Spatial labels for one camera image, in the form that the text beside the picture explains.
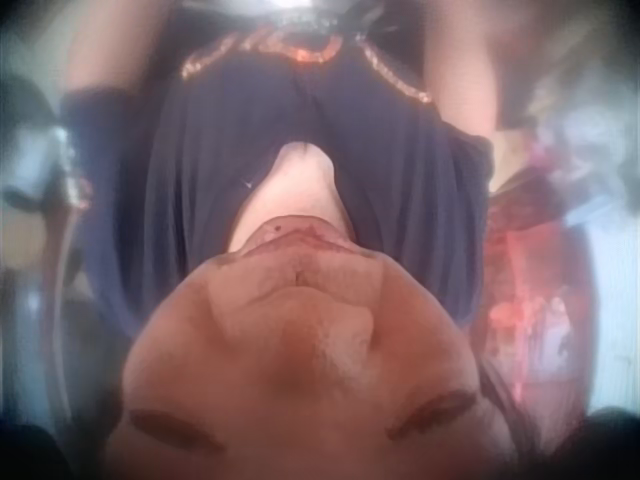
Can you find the red patterned cloth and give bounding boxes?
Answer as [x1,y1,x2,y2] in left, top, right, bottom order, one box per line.
[474,164,601,431]

